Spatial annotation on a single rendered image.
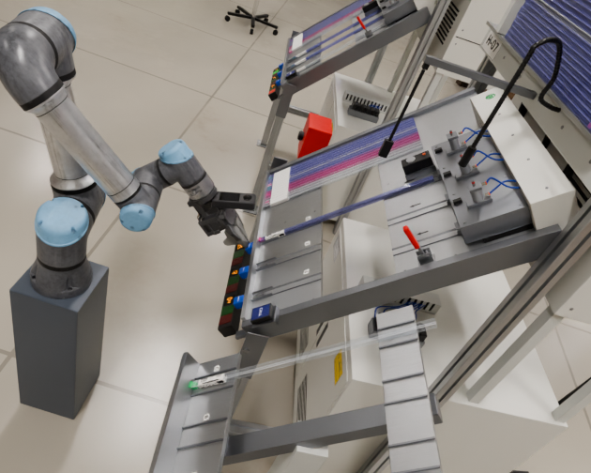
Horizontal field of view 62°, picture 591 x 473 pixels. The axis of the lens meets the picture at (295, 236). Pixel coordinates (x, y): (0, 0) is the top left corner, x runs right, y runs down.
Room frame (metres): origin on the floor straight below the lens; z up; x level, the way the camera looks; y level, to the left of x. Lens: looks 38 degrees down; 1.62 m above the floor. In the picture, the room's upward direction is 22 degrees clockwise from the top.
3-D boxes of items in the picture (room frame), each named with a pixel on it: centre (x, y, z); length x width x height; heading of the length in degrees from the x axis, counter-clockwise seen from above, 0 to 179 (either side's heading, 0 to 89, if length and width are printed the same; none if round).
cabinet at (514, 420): (1.23, -0.52, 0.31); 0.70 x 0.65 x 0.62; 11
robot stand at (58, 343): (0.83, 0.54, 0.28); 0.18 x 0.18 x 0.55; 5
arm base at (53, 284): (0.83, 0.54, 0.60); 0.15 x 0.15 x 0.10
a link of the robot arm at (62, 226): (0.84, 0.54, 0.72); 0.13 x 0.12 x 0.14; 15
